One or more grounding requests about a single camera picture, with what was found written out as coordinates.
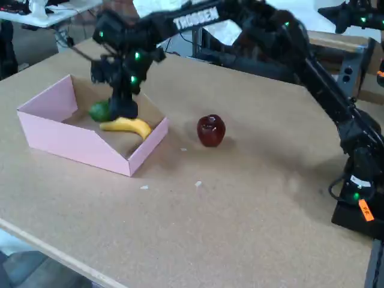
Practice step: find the round green toy fruit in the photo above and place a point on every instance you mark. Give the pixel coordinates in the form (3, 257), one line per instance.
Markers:
(99, 112)

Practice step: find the pink cardboard box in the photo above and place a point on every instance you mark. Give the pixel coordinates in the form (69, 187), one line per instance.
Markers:
(75, 141)

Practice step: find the yellow toy banana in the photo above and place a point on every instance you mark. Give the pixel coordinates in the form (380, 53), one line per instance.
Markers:
(129, 125)

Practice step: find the dark red toy pomegranate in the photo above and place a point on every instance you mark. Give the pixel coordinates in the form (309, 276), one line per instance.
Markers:
(211, 130)

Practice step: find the white desk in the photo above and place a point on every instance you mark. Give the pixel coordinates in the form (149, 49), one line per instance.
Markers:
(63, 15)

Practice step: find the white crumpled paper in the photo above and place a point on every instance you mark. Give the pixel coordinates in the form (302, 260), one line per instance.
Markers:
(37, 9)

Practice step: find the small black camera box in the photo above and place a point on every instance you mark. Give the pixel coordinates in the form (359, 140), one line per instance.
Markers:
(100, 72)

